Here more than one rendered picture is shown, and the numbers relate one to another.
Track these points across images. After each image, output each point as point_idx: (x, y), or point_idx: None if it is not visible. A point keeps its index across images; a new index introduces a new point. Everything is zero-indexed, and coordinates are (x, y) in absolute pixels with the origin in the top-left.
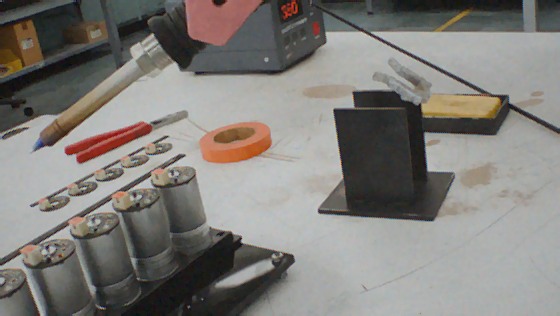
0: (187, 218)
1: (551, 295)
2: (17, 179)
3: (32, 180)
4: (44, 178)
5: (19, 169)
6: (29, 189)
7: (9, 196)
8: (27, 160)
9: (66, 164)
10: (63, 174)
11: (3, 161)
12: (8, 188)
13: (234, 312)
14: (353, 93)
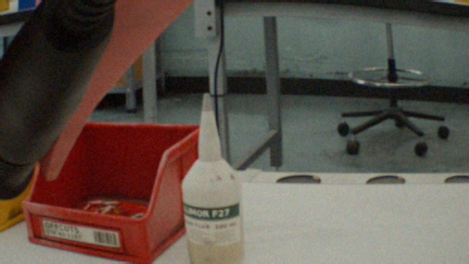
0: None
1: None
2: (419, 241)
3: (421, 251)
4: (429, 256)
5: (442, 229)
6: (399, 261)
7: (378, 258)
8: (464, 222)
9: (466, 250)
10: (442, 262)
11: (456, 209)
12: (397, 247)
13: None
14: None
